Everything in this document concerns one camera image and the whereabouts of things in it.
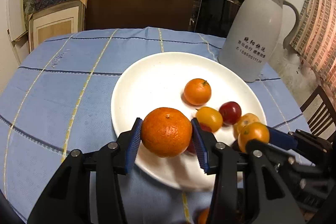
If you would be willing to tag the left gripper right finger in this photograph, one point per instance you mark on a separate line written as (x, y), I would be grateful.
(247, 188)

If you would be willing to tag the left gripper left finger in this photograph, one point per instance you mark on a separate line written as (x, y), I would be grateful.
(66, 199)

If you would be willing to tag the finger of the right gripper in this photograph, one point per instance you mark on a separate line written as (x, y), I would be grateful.
(298, 141)
(265, 146)

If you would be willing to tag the large orange mandarin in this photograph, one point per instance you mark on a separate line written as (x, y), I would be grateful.
(166, 132)

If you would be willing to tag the orange tomato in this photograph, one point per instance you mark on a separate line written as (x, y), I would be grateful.
(255, 130)

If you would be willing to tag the dark wooden chair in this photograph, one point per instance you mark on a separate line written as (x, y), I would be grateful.
(324, 116)

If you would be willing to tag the pale tan round fruit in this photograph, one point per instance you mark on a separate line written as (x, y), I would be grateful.
(244, 121)

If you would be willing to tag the dark red cherry tomato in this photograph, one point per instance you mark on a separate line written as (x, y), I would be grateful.
(230, 112)

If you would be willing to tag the yellow-orange cherry tomato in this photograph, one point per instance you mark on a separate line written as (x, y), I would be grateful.
(209, 119)

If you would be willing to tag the small orange with stem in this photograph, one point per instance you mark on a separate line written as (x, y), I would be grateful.
(197, 92)

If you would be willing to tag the brick pattern curtain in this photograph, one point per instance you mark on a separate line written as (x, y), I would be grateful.
(315, 40)

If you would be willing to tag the white thermos jug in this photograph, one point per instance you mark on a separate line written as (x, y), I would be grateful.
(253, 37)

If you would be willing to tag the white oval plate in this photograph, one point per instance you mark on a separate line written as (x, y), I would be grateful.
(158, 81)

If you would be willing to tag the framed picture panel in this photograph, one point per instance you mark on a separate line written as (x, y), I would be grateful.
(65, 18)

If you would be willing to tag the dark brown wooden board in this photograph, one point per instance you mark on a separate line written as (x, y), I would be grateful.
(169, 14)

